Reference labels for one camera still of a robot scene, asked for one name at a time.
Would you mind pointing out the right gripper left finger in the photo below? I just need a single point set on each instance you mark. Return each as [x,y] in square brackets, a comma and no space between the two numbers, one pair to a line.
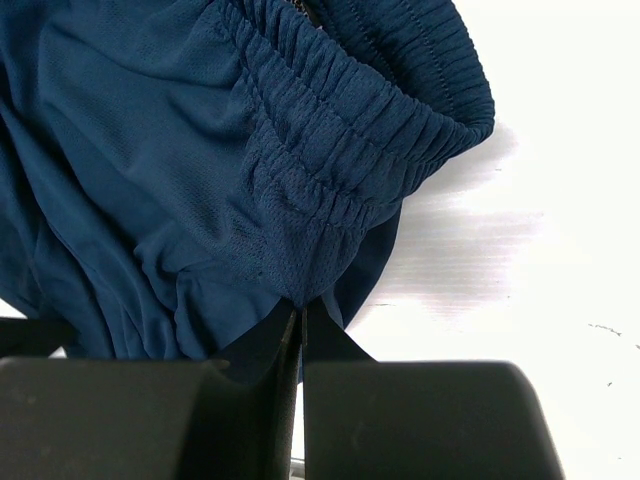
[229,417]

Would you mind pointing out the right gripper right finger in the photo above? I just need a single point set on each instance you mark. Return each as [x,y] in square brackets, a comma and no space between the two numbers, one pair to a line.
[366,419]

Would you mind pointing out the navy blue shorts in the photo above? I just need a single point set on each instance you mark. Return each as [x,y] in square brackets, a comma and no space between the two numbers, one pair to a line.
[171,170]

